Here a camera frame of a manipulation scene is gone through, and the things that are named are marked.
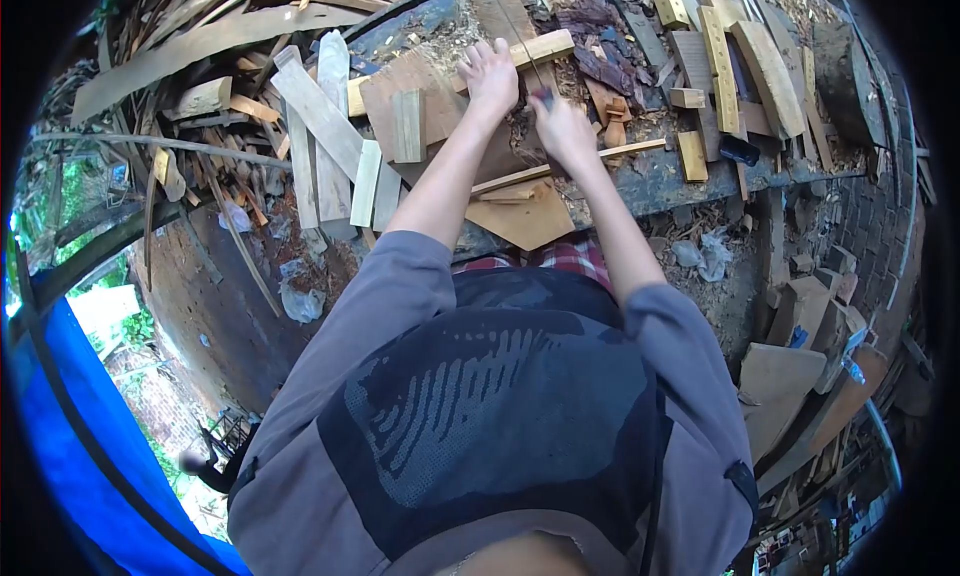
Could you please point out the long pale wooden plank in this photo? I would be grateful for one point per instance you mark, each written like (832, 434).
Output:
(332, 186)

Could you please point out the pile of scrap wood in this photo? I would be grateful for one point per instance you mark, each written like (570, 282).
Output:
(195, 43)

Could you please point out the curved pale wooden plank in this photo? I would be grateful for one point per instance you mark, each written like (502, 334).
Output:
(772, 81)

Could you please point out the big dark wooden log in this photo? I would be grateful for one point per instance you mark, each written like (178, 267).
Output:
(847, 81)

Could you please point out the person's body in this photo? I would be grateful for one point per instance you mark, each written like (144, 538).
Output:
(487, 426)

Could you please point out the narrow grey wooden plank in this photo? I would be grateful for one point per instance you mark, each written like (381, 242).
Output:
(302, 178)

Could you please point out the person's left fingers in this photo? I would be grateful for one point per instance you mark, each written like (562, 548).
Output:
(486, 52)

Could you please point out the short grey wooden plank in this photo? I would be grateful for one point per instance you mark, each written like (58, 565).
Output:
(387, 197)

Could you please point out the person's right fingers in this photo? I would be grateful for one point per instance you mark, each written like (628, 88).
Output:
(541, 111)

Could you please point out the wide grey wooden plank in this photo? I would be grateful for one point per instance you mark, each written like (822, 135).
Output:
(319, 111)

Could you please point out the yellow wooden block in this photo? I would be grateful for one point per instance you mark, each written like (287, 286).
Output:
(692, 157)
(670, 6)

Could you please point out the person's legs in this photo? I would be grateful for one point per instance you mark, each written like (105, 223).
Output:
(571, 253)

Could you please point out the brown angular plywood piece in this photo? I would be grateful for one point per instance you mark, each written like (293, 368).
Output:
(525, 220)

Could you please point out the crumpled clear plastic bag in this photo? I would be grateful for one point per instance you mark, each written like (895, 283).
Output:
(705, 255)
(301, 303)

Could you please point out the blue tarp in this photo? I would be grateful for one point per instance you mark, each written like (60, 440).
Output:
(82, 456)

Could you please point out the light wooden bar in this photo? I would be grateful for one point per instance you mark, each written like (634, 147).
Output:
(544, 47)

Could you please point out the long yellow wooden bar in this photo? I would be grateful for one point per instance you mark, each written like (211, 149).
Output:
(721, 73)

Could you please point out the person's left hand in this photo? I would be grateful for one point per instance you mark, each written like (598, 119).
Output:
(491, 81)

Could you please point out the large brown wooden board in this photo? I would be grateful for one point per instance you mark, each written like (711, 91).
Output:
(439, 115)

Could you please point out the small pale wooden block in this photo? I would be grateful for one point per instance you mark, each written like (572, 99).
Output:
(409, 126)

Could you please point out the black hammer head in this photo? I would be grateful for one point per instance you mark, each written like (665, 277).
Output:
(741, 150)

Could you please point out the pile of bark pieces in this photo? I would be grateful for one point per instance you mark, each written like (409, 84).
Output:
(600, 58)

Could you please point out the short light wooden plank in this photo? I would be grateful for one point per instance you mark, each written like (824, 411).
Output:
(366, 186)

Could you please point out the thin wooden strip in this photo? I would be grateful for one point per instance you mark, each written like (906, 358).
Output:
(630, 148)

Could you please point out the person's right hand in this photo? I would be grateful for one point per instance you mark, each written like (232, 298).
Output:
(566, 133)

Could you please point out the small square wooden block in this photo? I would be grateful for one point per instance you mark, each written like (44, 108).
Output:
(687, 97)

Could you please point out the short round log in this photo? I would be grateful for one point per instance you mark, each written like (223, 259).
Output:
(201, 98)

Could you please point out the stack of wooden offcuts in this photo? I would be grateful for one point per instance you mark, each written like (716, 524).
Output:
(802, 366)

